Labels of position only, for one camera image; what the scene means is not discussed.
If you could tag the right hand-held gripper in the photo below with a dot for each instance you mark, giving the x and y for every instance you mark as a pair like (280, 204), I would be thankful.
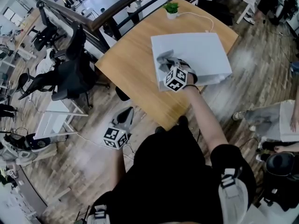
(176, 77)

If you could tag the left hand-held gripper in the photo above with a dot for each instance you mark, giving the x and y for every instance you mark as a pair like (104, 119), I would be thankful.
(115, 136)

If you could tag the grey cloth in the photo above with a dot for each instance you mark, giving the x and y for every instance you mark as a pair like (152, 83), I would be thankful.
(163, 57)

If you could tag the person's left forearm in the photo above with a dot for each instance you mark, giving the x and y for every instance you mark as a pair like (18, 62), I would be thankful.
(119, 169)

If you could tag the person's right forearm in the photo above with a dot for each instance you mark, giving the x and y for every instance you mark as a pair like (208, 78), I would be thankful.
(205, 120)

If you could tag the person's black shoe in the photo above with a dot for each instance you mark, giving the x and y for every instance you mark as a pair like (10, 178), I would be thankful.
(159, 129)
(183, 120)

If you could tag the green plant in white pot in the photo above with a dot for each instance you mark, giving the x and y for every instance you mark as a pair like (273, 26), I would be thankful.
(171, 9)

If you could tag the small white table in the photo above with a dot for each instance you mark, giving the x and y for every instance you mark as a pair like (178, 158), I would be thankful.
(56, 118)

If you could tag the black office chair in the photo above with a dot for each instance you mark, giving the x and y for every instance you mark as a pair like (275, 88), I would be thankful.
(282, 171)
(45, 29)
(35, 83)
(74, 64)

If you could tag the person's black clothing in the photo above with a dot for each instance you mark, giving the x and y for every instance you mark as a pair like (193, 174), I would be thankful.
(177, 176)

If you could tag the dark wooden railing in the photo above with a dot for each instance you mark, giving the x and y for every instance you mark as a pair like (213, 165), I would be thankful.
(100, 20)

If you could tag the white garment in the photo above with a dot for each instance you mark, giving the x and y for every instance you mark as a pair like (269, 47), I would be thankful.
(46, 62)

